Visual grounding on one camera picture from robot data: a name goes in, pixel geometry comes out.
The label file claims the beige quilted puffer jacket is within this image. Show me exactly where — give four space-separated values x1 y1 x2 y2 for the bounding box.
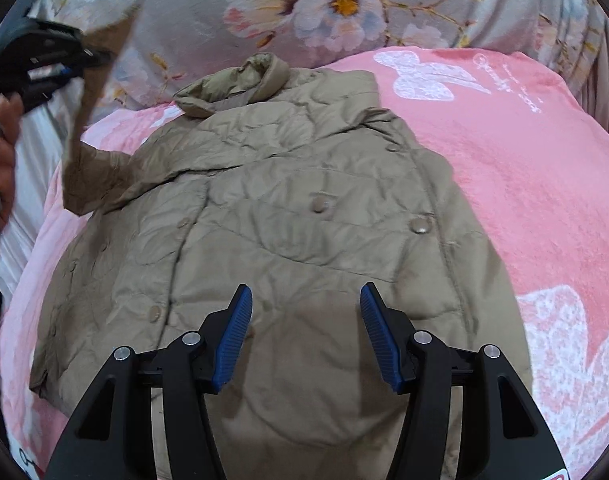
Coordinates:
29 1 534 480

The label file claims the person's left hand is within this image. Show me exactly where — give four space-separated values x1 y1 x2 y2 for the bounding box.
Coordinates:
0 93 24 230

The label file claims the silver satin bed sheet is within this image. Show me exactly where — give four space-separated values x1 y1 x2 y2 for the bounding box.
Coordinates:
0 79 83 304

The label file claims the grey floral quilt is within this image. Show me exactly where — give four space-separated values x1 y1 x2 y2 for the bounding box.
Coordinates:
41 0 607 108

